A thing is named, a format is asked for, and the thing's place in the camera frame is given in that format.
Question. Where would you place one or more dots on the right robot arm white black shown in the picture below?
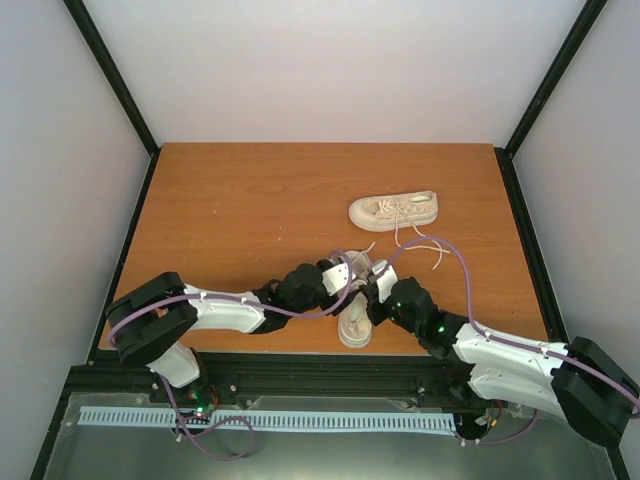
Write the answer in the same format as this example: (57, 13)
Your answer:
(577, 382)

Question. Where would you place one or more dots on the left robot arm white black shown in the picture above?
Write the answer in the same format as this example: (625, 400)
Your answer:
(147, 324)

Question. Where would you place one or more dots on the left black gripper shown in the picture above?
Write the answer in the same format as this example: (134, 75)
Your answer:
(335, 301)

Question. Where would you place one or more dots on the green lit circuit board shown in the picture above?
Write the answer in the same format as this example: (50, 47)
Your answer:
(199, 405)

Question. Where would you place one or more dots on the light blue cable duct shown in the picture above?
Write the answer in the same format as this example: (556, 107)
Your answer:
(272, 421)

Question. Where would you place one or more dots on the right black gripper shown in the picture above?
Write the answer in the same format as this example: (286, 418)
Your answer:
(372, 295)

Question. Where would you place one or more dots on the white lace sneaker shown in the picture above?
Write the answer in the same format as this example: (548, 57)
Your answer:
(384, 213)
(354, 325)

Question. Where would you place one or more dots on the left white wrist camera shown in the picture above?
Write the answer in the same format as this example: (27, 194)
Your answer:
(337, 276)

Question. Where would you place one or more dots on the right black frame post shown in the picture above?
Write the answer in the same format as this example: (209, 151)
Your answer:
(570, 46)

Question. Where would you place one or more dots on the black frame post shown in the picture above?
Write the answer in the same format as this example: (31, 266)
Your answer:
(100, 51)
(570, 46)

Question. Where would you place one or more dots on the left black frame post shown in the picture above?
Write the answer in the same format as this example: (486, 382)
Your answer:
(100, 51)

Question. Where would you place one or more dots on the black aluminium frame rail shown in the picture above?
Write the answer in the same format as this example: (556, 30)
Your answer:
(421, 380)

